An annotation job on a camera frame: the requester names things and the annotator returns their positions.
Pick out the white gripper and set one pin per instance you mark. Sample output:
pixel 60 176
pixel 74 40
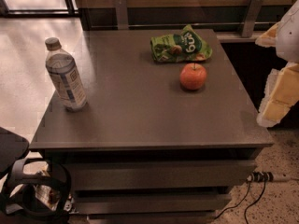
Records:
pixel 289 34

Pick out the green rice chip bag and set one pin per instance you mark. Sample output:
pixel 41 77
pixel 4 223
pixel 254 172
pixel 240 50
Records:
pixel 188 46

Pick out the clear plastic water bottle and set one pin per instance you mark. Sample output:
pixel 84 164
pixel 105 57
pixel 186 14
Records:
pixel 64 75

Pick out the red apple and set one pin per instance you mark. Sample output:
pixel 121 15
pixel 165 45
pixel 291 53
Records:
pixel 193 76

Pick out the white power strip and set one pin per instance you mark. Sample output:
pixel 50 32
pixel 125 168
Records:
pixel 267 177

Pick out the grey drawer cabinet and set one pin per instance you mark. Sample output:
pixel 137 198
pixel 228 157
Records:
pixel 143 150

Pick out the magazines on floor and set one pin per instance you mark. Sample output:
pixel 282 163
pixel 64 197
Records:
pixel 52 190

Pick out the right metal bracket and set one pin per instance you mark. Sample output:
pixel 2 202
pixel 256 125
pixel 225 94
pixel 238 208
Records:
pixel 250 17

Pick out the metal bracket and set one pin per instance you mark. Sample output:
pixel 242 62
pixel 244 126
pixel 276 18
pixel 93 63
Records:
pixel 250 17
pixel 121 14

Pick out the left metal bracket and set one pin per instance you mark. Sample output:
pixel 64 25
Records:
pixel 121 14

